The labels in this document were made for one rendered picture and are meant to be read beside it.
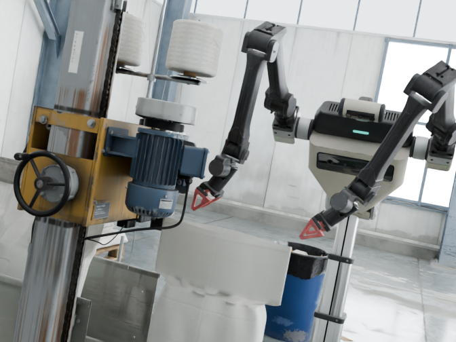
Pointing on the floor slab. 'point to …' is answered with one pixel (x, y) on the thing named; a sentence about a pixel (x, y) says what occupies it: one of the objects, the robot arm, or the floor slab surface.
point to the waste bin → (298, 294)
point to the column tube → (56, 315)
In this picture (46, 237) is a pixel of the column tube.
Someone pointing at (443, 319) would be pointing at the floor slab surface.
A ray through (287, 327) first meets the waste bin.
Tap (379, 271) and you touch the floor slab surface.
